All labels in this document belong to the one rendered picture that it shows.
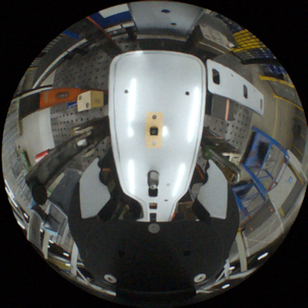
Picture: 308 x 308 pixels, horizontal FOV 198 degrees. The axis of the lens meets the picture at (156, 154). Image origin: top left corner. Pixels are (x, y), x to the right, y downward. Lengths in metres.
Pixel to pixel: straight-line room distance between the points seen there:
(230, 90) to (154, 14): 0.26
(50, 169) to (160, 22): 0.33
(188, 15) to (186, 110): 0.24
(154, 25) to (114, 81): 0.17
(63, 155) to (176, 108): 0.23
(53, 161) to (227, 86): 0.39
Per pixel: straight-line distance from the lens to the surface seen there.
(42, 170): 0.17
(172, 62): 0.25
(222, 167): 0.25
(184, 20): 0.25
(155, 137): 0.23
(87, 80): 0.68
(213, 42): 0.27
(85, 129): 0.20
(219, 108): 0.30
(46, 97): 0.17
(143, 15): 0.24
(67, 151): 0.19
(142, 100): 0.22
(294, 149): 11.84
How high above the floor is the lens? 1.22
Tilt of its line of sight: 61 degrees down
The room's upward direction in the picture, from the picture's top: 178 degrees clockwise
